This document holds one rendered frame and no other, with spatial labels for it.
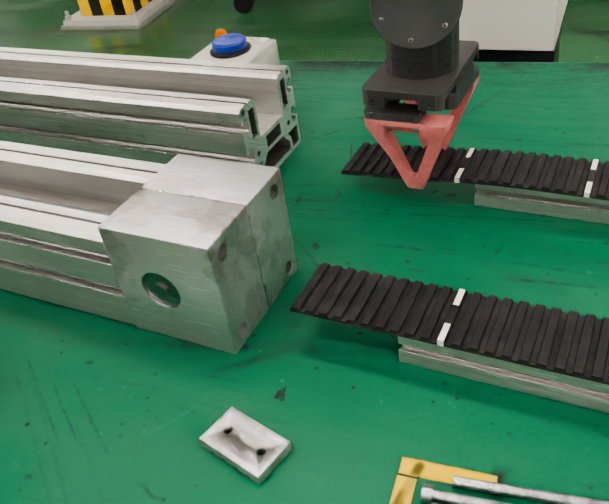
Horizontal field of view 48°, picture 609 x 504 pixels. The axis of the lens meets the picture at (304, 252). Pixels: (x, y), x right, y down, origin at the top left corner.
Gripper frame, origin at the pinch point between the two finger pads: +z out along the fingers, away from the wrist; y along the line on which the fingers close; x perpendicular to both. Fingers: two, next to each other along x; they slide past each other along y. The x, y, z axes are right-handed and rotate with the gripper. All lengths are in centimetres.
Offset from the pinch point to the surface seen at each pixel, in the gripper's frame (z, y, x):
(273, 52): -2.1, -16.1, -23.5
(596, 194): -0.5, 2.0, 14.2
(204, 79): -4.8, -2.8, -23.7
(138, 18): 77, -221, -227
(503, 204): 2.2, 1.2, 7.1
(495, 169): -0.5, 0.3, 6.1
